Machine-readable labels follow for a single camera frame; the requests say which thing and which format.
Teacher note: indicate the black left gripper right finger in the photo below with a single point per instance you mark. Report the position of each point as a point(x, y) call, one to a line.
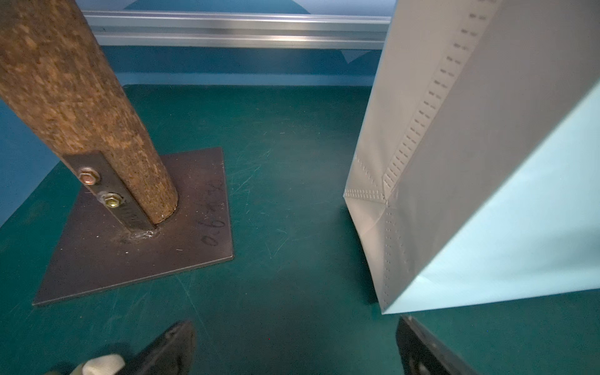
point(423, 353)

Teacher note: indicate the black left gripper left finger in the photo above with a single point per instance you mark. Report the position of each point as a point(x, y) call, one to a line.
point(172, 352)

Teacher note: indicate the light blue delivery bag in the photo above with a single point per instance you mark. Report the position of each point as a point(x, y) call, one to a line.
point(476, 174)

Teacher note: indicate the cream work glove yellow cuff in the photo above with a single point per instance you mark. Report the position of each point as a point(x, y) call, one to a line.
point(104, 365)

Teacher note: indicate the brown cork tree trunk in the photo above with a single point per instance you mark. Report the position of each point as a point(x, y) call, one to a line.
point(57, 80)

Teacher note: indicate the dark metal tree base plate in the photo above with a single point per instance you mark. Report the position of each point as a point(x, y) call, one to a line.
point(109, 242)

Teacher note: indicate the rear aluminium frame rail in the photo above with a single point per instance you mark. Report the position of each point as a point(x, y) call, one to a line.
point(237, 30)

